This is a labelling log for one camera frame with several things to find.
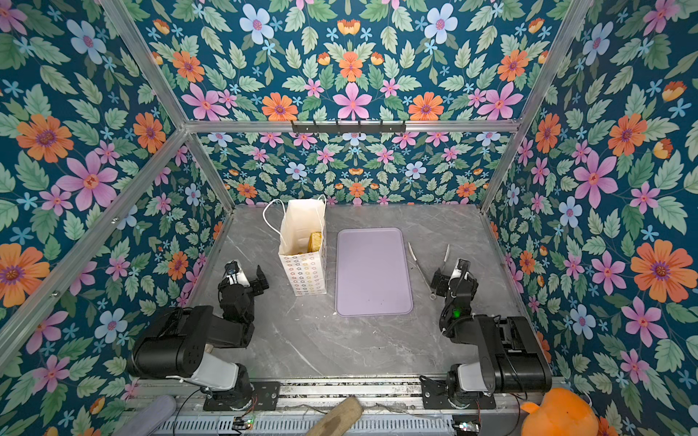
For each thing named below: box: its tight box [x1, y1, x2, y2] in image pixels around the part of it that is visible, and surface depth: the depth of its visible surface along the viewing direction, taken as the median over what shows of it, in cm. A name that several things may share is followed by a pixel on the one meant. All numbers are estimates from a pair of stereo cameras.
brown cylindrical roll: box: [306, 396, 363, 436], surface depth 69 cm
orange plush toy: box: [520, 387, 599, 436], surface depth 66 cm
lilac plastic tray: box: [335, 227, 414, 318], surface depth 101 cm
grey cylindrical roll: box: [113, 395, 177, 436], surface depth 70 cm
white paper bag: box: [278, 198, 328, 298], surface depth 86 cm
